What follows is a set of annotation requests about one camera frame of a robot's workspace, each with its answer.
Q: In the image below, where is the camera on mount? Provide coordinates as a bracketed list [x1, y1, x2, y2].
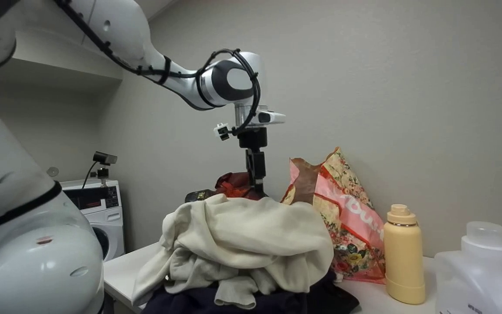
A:
[92, 151, 119, 188]

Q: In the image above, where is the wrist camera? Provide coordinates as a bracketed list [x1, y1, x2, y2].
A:
[214, 123, 232, 141]

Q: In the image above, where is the red cloth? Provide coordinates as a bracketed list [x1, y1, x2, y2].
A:
[214, 171, 265, 201]

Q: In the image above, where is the small black object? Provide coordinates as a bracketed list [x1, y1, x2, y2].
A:
[185, 189, 216, 204]

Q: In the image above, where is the black cable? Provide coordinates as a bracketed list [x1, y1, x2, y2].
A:
[81, 161, 99, 189]

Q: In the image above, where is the white washing machine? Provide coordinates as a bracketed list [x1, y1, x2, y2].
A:
[59, 178, 126, 263]

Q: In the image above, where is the dark navy cloth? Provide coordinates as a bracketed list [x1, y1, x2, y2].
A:
[141, 270, 360, 314]

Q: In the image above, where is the white detergent bottle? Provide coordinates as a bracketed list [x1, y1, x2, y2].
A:
[434, 221, 502, 314]

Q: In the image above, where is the cream cloth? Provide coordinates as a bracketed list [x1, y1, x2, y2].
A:
[132, 193, 335, 310]

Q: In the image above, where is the pink floral bag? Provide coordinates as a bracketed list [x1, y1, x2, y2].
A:
[281, 147, 387, 285]

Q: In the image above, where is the yellow water bottle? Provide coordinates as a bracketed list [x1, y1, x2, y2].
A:
[383, 204, 426, 305]

